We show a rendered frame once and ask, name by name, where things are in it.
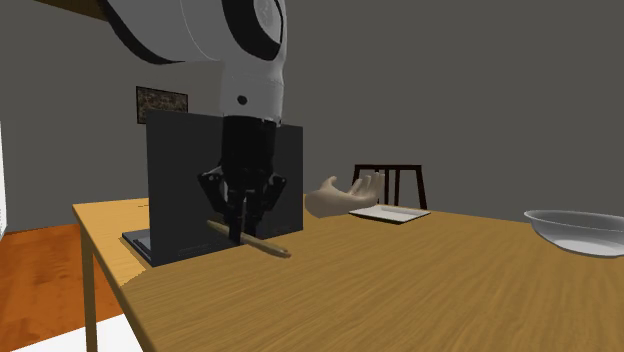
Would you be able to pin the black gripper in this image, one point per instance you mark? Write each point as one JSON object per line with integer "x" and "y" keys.
{"x": 247, "y": 151}

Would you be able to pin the tan wooden stick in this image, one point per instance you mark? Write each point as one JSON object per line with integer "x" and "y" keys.
{"x": 265, "y": 246}

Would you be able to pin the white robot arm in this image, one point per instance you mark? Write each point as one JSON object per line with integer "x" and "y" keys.
{"x": 204, "y": 29}

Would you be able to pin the black open laptop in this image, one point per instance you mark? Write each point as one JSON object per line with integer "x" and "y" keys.
{"x": 180, "y": 195}

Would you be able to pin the beige hand figure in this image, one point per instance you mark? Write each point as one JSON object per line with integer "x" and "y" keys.
{"x": 331, "y": 200}

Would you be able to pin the dark wooden chair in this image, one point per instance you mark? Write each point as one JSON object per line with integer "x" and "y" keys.
{"x": 387, "y": 169}

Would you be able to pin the white square plate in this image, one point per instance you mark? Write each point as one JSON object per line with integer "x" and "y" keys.
{"x": 390, "y": 213}

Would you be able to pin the wooden table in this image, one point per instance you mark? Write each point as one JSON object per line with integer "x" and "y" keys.
{"x": 390, "y": 287}

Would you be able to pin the white bowl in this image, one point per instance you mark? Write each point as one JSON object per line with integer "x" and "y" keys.
{"x": 580, "y": 234}

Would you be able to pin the dark framed wall picture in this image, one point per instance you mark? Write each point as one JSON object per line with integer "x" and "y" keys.
{"x": 161, "y": 101}

